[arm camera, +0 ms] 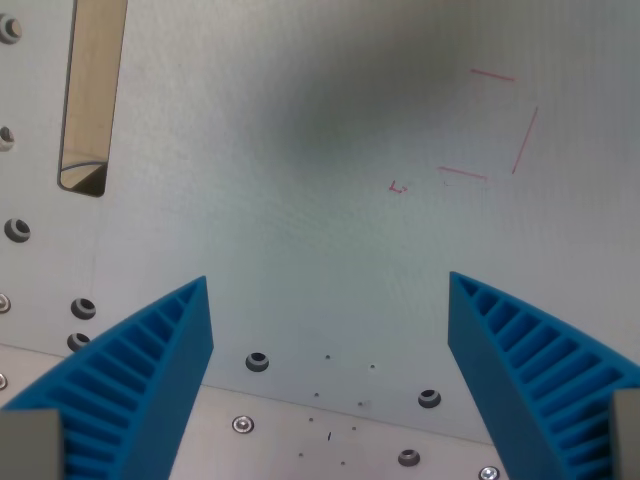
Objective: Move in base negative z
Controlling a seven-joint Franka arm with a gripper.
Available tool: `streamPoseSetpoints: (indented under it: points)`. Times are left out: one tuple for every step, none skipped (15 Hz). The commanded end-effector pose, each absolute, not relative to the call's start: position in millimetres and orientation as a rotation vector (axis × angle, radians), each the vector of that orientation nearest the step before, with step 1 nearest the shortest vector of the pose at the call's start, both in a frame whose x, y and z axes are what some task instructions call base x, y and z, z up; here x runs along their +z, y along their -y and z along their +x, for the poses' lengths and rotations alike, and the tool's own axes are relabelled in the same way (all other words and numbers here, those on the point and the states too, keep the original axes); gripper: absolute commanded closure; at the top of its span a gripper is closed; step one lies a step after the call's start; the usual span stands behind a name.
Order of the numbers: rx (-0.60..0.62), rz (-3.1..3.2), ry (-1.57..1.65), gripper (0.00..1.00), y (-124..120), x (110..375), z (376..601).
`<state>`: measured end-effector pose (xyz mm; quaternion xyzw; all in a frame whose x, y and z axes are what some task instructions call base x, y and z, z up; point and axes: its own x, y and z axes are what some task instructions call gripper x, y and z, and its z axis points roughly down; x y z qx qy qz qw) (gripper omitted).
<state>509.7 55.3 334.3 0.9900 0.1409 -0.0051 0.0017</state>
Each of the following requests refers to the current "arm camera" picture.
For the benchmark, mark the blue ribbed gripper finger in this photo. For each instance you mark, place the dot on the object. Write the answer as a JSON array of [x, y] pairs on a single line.
[[520, 360], [150, 360]]

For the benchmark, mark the silver pan head screw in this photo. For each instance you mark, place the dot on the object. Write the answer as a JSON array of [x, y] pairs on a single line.
[[2, 303], [489, 473], [242, 425], [1, 381]]

